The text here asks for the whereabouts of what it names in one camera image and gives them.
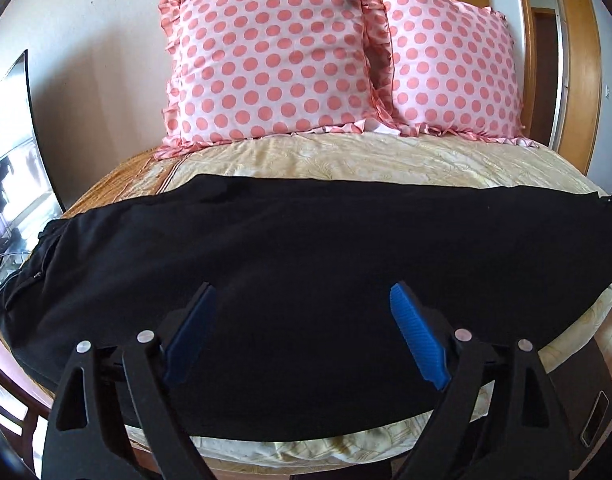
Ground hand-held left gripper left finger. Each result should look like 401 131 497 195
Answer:
42 282 218 480

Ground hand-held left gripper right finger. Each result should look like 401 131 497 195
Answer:
390 282 579 480

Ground black pants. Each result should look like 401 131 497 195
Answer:
0 174 612 428

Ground orange patterned cloth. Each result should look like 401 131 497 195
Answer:
61 142 187 221

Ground dark wooden chair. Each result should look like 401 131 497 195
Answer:
0 350 54 461

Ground yellow patterned bedsheet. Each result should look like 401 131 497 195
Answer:
51 130 612 466

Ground glass television stand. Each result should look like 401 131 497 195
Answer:
0 247 39 306

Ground flat screen television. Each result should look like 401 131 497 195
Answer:
0 50 64 256

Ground small pink polka dot pillow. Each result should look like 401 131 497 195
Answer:
358 0 539 148

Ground large pink polka dot pillow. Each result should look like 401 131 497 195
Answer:
158 0 402 153

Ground dark brown wooden door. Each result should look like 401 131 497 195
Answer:
530 6 558 147

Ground wooden door frame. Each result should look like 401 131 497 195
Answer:
511 0 607 171

